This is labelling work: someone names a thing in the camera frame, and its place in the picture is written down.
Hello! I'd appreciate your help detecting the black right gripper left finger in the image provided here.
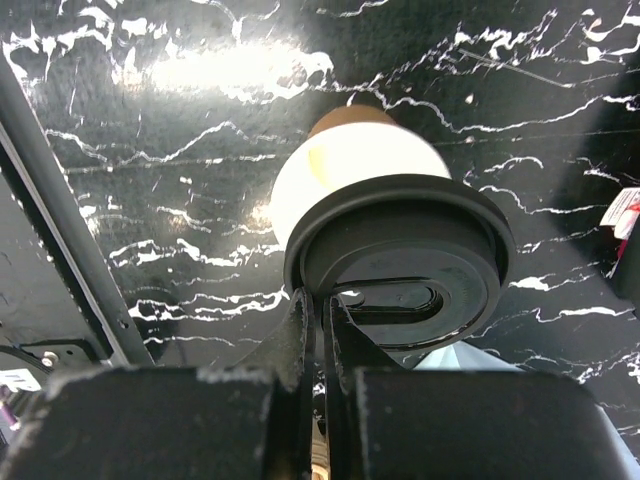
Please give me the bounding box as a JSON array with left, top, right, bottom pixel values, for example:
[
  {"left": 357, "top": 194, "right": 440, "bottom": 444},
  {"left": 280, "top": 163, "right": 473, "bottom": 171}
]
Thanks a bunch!
[{"left": 4, "top": 289, "right": 313, "bottom": 479}]

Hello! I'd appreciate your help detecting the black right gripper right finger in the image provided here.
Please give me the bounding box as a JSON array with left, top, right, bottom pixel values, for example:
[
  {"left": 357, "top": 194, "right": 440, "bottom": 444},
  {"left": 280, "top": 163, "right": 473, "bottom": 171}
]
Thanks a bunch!
[{"left": 323, "top": 298, "right": 630, "bottom": 479}]

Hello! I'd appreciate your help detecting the single black cup lid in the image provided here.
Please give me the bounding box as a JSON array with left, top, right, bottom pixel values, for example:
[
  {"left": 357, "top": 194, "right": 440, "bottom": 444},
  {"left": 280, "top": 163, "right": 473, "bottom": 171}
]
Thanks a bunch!
[{"left": 283, "top": 174, "right": 516, "bottom": 351}]

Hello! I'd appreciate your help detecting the single paper cup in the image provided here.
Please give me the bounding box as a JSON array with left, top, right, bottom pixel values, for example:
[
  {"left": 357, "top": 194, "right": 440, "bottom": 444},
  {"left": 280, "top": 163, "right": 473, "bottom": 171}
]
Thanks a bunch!
[{"left": 268, "top": 105, "right": 451, "bottom": 247}]

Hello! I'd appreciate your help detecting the blue white paper bag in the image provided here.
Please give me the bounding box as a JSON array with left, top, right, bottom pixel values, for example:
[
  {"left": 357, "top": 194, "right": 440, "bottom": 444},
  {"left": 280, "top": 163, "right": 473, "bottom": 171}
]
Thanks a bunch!
[{"left": 414, "top": 342, "right": 521, "bottom": 372}]

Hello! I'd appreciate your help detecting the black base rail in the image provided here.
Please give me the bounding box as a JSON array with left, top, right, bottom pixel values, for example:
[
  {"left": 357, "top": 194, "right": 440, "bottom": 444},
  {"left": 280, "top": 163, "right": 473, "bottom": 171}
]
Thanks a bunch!
[{"left": 0, "top": 49, "right": 156, "bottom": 441}]

